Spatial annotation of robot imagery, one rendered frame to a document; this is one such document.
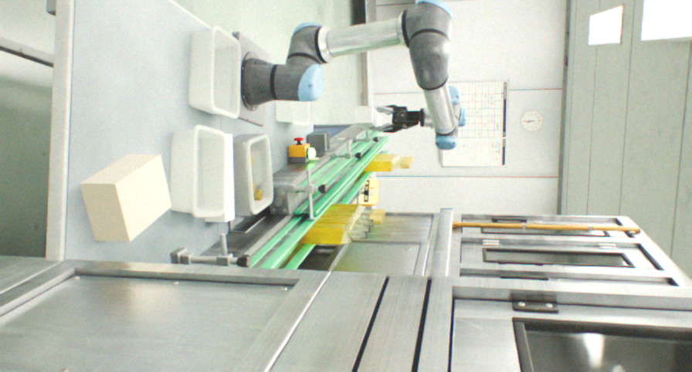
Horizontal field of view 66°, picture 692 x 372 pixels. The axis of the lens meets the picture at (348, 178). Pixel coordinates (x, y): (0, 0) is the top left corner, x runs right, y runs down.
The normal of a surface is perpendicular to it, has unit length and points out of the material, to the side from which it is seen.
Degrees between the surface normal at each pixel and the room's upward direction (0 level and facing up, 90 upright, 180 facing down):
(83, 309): 90
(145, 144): 0
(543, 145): 90
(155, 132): 0
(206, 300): 90
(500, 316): 90
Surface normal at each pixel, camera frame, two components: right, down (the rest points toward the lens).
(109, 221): -0.20, 0.38
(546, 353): -0.04, -0.98
